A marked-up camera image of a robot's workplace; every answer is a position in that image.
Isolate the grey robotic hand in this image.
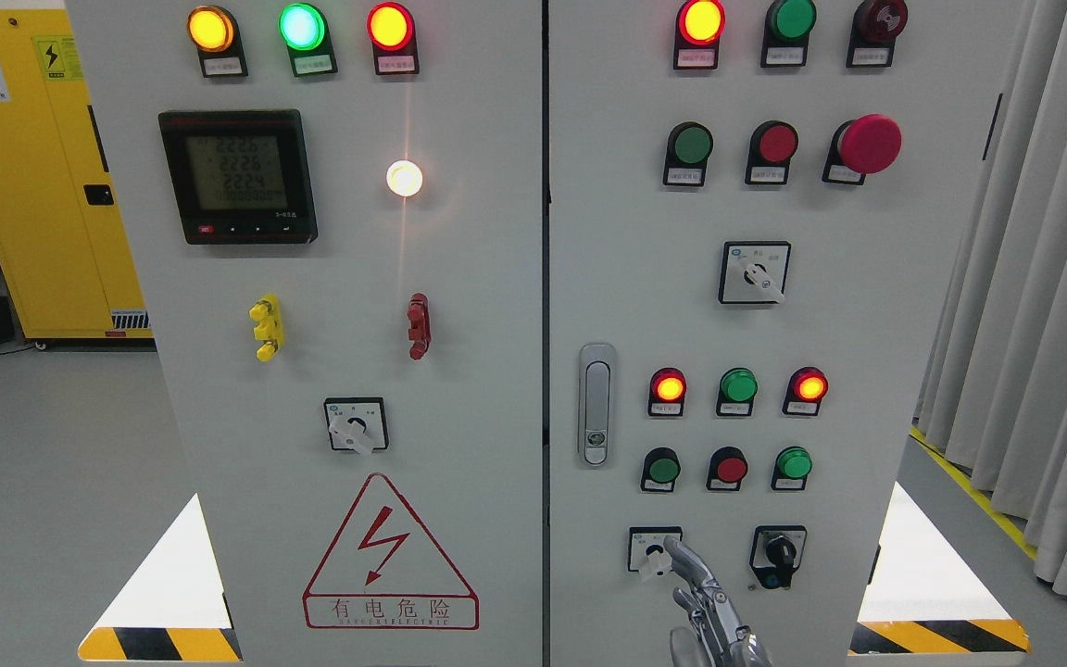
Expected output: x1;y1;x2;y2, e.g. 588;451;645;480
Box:
663;536;773;666

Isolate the silver door handle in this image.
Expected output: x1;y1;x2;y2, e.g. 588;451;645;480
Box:
577;343;617;466

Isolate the right grey cabinet door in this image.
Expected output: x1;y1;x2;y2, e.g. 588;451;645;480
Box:
547;1;1030;666

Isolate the grey cabinet door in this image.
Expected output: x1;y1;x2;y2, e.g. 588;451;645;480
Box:
547;1;1030;666
67;1;545;666

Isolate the left grey cabinet door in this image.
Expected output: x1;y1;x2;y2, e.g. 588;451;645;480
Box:
67;1;545;666

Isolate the top red indicator right door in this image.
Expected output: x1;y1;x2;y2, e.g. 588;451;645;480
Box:
672;0;727;70

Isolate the top green indicator right door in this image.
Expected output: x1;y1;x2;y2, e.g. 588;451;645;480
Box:
759;0;817;69

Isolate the red indicator light left door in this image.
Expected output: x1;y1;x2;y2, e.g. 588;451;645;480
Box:
367;1;420;76

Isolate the green indicator light left door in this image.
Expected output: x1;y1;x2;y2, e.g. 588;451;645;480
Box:
278;3;338;77

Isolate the amber indicator light left door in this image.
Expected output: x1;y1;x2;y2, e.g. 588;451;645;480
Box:
187;5;248;79

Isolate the red push button lower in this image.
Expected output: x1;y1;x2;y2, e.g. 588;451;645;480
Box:
706;447;749;491

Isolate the red push button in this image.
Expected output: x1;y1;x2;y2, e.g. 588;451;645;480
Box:
706;447;749;491
744;120;797;186

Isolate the green push button lower left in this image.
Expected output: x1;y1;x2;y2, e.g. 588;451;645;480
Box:
640;447;681;493

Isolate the green push button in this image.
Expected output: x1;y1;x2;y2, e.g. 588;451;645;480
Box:
640;447;681;493
770;445;813;491
663;121;714;187

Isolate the green push button lower right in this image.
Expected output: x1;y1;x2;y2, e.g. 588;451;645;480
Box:
770;445;813;491

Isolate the green indicator middle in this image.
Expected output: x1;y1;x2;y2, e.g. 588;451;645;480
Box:
716;367;759;418

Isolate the lit red indicator left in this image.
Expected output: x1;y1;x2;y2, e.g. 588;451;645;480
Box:
646;367;687;418

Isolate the lit red indicator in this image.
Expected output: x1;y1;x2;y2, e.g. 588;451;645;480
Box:
646;367;687;418
782;366;829;417

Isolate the lit red indicator right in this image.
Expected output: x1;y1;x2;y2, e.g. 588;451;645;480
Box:
782;366;829;417

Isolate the red warning triangle sticker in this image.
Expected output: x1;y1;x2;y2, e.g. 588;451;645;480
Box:
302;473;480;632

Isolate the grey curtain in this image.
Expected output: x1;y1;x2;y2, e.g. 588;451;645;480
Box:
918;1;1067;595

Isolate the green push button upper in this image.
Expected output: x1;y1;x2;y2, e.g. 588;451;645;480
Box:
663;121;714;187

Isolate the red push button upper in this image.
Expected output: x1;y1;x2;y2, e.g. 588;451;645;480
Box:
744;120;797;186

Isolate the red emergency stop button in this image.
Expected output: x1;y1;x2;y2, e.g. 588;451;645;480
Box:
822;113;902;185

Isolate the white indicator light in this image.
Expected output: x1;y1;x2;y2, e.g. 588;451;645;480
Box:
385;159;424;198

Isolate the dark red buzzer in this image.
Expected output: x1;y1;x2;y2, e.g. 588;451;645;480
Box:
846;0;908;69

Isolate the digital power meter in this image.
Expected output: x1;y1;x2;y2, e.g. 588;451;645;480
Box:
159;109;318;245

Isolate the yellow safety cabinet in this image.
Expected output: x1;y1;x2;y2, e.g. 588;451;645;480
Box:
0;7;152;342

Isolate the black key selector switch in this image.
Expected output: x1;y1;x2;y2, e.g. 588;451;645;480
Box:
749;526;808;590

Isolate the lower white rotary switch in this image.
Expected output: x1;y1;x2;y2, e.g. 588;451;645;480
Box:
627;526;684;582

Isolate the right door upper rotary switch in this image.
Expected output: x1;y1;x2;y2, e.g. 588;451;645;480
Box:
717;241;792;305

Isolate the door rotary switch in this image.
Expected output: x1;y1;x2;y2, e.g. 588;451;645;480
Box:
717;241;792;305
323;397;389;455

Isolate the left door rotary switch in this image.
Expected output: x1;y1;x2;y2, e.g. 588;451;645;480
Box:
323;397;389;455

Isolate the red terminal post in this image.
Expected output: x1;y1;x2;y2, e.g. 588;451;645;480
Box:
407;293;432;360

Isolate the yellow terminal post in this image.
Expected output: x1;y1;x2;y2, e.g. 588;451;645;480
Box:
248;293;284;362

